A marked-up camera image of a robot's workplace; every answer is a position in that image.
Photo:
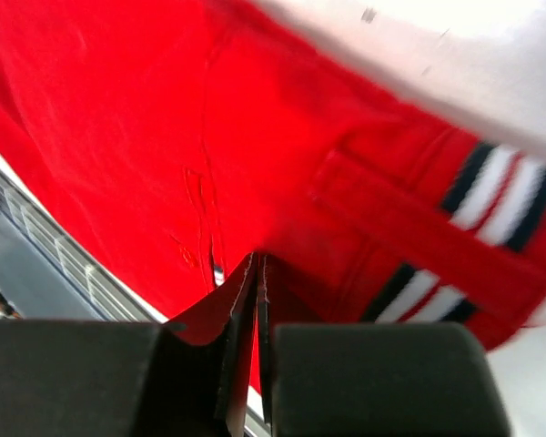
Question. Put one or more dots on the red trousers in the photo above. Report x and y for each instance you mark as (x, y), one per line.
(172, 138)

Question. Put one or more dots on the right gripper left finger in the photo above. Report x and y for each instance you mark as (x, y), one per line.
(186, 377)

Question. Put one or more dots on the aluminium frame rail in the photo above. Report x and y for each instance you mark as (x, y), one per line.
(45, 275)

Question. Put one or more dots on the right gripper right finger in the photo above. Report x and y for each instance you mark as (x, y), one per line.
(362, 379)

